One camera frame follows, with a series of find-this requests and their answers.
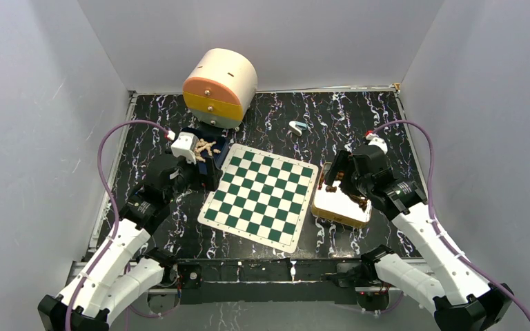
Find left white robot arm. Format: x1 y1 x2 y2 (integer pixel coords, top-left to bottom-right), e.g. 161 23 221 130
38 153 199 330

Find small white blue clip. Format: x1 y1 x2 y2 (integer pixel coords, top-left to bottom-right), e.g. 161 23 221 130
288 121 308 137

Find round drawer cabinet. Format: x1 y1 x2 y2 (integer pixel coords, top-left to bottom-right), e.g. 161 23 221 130
182 48 257 129

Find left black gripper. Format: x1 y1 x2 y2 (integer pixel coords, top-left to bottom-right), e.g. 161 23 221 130
165 153 222 203

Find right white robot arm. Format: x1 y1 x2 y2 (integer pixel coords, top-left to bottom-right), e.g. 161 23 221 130
324 145 512 330

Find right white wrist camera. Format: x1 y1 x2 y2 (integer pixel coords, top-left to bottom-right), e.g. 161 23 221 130
365 131 389 154

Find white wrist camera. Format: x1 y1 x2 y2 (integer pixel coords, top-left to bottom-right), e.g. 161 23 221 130
365 131 389 154
170 132 199 165

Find black base frame rail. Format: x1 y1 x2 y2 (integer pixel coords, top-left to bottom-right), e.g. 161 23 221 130
148 257 392 312

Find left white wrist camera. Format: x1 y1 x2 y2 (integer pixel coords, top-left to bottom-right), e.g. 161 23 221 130
170 132 199 165

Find dark blue plastic bin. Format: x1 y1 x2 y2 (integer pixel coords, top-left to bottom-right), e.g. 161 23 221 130
181 128 230 191

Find green white chess board mat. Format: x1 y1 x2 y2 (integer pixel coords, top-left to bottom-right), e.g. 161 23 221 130
197 143 319 254

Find pile of light chess pieces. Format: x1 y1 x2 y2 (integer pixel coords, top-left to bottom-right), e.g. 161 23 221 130
194 139 222 162

